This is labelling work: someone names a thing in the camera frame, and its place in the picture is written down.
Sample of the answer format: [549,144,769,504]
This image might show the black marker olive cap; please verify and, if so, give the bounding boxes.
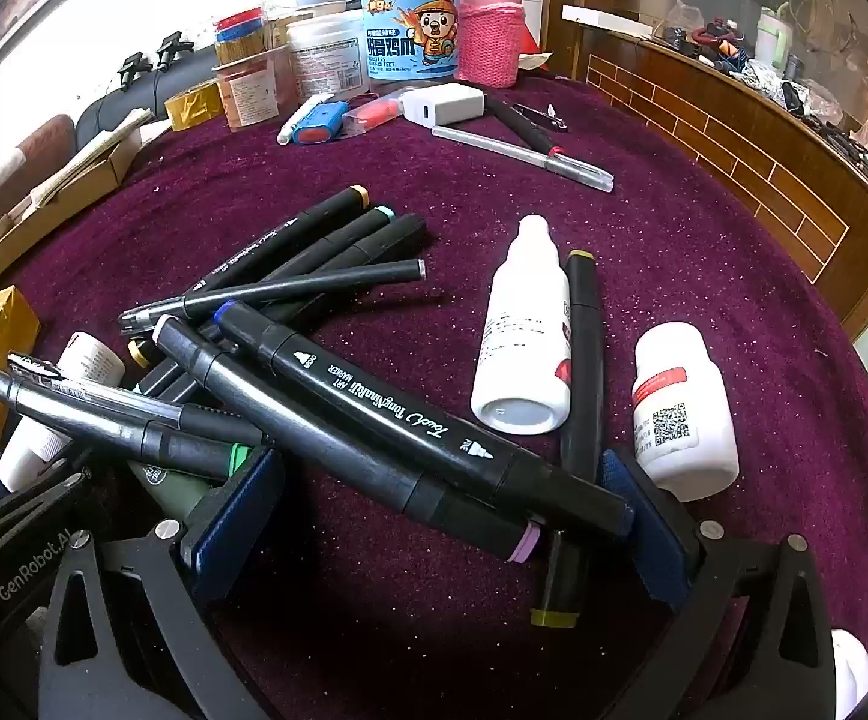
[530,249,606,629]

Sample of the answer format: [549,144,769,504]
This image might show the black leather sofa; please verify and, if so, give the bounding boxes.
[74,52,217,151]

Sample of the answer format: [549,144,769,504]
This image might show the pile of small clutter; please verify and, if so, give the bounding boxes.
[659,0,868,203]

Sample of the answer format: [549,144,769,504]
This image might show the black marker teal cap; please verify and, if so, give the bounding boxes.
[254,204,397,286]

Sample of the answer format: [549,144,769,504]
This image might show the stacked toothpick containers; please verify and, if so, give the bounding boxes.
[212,7,268,68]

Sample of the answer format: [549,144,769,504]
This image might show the black handheld device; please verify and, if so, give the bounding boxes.
[155,30,193,72]
[117,51,154,91]

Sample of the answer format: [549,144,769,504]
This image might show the white pen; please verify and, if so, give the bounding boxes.
[432,125,615,194]

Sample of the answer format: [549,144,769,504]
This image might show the tall white plastic bottle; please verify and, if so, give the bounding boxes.
[470,214,574,436]

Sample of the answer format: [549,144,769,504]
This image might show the brown armchair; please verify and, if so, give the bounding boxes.
[0,114,79,256]

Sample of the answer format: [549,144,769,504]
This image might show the small white bottle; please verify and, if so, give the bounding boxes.
[0,330,127,492]

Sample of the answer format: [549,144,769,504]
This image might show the black marker blue cap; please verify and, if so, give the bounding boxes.
[212,298,634,541]

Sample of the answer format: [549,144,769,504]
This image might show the white charger block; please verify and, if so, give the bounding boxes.
[399,85,486,125]

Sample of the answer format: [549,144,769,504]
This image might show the small white tube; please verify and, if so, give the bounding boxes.
[276,94,337,147]

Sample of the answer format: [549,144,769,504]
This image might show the black marker pink cap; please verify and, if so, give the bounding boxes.
[152,313,547,563]

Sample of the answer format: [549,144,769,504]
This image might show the flat white box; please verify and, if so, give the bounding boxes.
[561,4,656,38]

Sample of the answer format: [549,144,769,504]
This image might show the white plastic jar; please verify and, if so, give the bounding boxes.
[285,11,371,102]

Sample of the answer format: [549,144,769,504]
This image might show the plain black marker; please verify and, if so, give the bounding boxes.
[261,214,429,323]

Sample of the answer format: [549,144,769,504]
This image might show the black gel pen with clip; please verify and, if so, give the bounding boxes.
[6,350,266,447]

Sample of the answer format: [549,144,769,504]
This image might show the brown cardboard box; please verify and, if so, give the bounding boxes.
[0,120,157,297]

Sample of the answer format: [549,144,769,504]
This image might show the metal nail clipper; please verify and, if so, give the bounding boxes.
[513,103,570,132]

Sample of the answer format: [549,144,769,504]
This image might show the clear jar blue cartoon label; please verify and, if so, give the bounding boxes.
[360,0,463,87]

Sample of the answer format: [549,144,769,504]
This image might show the orange label jar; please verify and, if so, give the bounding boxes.
[212,45,292,132]

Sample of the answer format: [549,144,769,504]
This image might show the black marker green cap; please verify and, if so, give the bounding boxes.
[0,367,255,482]

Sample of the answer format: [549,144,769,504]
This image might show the white pill bottle red label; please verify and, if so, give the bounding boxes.
[631,321,740,503]

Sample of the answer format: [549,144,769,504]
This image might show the thin black pen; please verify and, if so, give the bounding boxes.
[117,259,427,335]

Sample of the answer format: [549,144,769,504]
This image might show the dark green tube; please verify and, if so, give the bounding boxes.
[126,457,214,533]

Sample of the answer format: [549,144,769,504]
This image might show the black pen red band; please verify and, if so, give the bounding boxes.
[455,79,566,158]

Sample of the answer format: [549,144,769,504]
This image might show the blue plastic stamp case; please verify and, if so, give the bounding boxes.
[291,101,351,147]

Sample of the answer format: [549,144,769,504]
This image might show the maroon velvet tablecloth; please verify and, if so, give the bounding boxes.
[0,71,868,720]

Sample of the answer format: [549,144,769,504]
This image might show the stack of papers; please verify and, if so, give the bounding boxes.
[29,109,156,207]

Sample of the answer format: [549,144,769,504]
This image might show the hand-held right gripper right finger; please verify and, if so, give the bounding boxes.
[603,448,836,720]

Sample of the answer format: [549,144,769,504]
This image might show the yellow tape roll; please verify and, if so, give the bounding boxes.
[164,79,223,132]

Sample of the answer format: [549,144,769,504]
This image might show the wooden counter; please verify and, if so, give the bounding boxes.
[543,0,868,331]

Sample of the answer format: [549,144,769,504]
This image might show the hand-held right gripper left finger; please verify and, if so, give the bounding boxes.
[36,446,289,720]

